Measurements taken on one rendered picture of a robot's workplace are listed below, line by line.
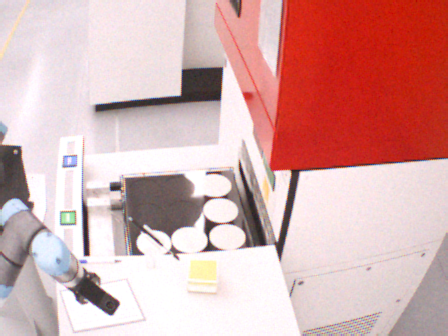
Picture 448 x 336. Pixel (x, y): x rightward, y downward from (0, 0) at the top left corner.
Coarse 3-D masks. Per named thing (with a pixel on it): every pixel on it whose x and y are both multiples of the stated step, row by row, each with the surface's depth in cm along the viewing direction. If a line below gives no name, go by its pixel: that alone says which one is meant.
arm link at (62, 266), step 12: (36, 240) 89; (48, 240) 89; (60, 240) 90; (36, 252) 88; (48, 252) 88; (60, 252) 88; (48, 264) 87; (60, 264) 88; (72, 264) 94; (60, 276) 92; (72, 276) 96
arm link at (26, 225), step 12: (12, 204) 94; (0, 216) 94; (12, 216) 93; (24, 216) 93; (36, 216) 96; (12, 228) 92; (24, 228) 92; (36, 228) 92; (0, 240) 93; (12, 240) 92; (24, 240) 91; (12, 252) 92; (24, 252) 94
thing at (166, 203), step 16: (160, 176) 177; (176, 176) 177; (192, 176) 178; (224, 176) 179; (128, 192) 170; (144, 192) 171; (160, 192) 171; (176, 192) 172; (192, 192) 172; (128, 208) 165; (144, 208) 166; (160, 208) 166; (176, 208) 167; (192, 208) 167; (240, 208) 168; (144, 224) 161; (160, 224) 161; (176, 224) 162; (192, 224) 162; (208, 224) 163; (224, 224) 163; (240, 224) 163; (208, 240) 158
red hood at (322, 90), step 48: (240, 0) 144; (288, 0) 102; (336, 0) 103; (384, 0) 103; (432, 0) 104; (240, 48) 151; (288, 48) 110; (336, 48) 111; (384, 48) 113; (432, 48) 114; (288, 96) 118; (336, 96) 120; (384, 96) 122; (432, 96) 125; (288, 144) 127; (336, 144) 130; (384, 144) 133; (432, 144) 136
